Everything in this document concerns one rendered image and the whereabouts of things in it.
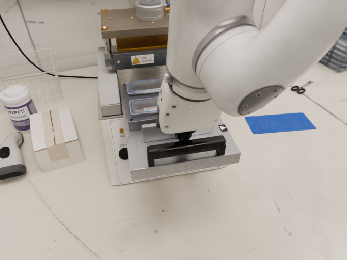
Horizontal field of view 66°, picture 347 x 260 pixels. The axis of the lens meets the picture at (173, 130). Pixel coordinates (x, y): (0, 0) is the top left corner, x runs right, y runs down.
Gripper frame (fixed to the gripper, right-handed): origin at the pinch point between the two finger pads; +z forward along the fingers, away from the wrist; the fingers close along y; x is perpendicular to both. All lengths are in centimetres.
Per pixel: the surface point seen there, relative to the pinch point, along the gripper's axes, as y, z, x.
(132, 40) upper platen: -5.8, 7.8, 35.3
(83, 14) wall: -22, 33, 83
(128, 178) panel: -12.1, 26.7, 2.9
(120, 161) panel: -13.4, 23.1, 6.5
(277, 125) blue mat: 41, 34, 16
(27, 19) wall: -45, 32, 80
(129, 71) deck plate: -7.4, 22.2, 37.2
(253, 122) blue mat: 34, 35, 19
